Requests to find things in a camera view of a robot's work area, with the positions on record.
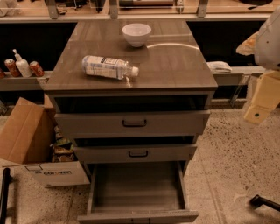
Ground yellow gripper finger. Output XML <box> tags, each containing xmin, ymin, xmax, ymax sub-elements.
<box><xmin>243</xmin><ymin>71</ymin><xmax>280</xmax><ymax>124</ymax></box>

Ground clear plastic water bottle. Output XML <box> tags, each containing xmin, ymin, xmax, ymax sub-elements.
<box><xmin>81</xmin><ymin>55</ymin><xmax>139</xmax><ymax>81</ymax></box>

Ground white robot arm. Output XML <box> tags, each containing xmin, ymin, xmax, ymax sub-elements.
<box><xmin>236</xmin><ymin>6</ymin><xmax>280</xmax><ymax>124</ymax></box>

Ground grey top drawer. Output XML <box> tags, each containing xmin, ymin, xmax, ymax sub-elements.
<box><xmin>55</xmin><ymin>110</ymin><xmax>210</xmax><ymax>138</ymax></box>

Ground grey middle drawer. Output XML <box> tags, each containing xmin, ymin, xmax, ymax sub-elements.
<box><xmin>74</xmin><ymin>144</ymin><xmax>197</xmax><ymax>164</ymax></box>

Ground grey drawer cabinet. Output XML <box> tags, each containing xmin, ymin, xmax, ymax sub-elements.
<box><xmin>45</xmin><ymin>19</ymin><xmax>217</xmax><ymax>224</ymax></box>

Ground grey open bottom drawer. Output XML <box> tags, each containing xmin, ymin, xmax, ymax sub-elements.
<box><xmin>78</xmin><ymin>162</ymin><xmax>199</xmax><ymax>224</ymax></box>

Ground white pump bottle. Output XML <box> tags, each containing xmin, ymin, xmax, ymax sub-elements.
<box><xmin>13</xmin><ymin>49</ymin><xmax>32</xmax><ymax>78</ymax></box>

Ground folded white cloth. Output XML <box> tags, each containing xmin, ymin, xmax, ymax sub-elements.
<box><xmin>207</xmin><ymin>61</ymin><xmax>232</xmax><ymax>74</ymax></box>

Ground white ceramic bowl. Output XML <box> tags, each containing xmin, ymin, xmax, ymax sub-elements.
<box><xmin>122</xmin><ymin>23</ymin><xmax>151</xmax><ymax>47</ymax></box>

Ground snack bags in box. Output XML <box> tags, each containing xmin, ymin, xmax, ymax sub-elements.
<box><xmin>51</xmin><ymin>126</ymin><xmax>76</xmax><ymax>163</ymax></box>

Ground red soda can right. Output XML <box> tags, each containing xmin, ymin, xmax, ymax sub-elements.
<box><xmin>30</xmin><ymin>61</ymin><xmax>45</xmax><ymax>77</ymax></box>

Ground red soda can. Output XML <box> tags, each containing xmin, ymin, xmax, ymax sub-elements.
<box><xmin>30</xmin><ymin>61</ymin><xmax>45</xmax><ymax>77</ymax></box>
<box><xmin>4</xmin><ymin>59</ymin><xmax>21</xmax><ymax>77</ymax></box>

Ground open cardboard box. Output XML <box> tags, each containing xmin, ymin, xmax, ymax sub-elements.
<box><xmin>0</xmin><ymin>97</ymin><xmax>89</xmax><ymax>187</ymax></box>

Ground red soda can left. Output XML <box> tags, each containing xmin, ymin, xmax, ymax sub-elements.
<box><xmin>4</xmin><ymin>59</ymin><xmax>21</xmax><ymax>77</ymax></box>

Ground grey low shelf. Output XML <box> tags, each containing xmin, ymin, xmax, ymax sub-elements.
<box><xmin>0</xmin><ymin>71</ymin><xmax>53</xmax><ymax>91</ymax></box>

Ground black bar at left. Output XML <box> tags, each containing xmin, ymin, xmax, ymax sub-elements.
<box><xmin>0</xmin><ymin>168</ymin><xmax>11</xmax><ymax>224</ymax></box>

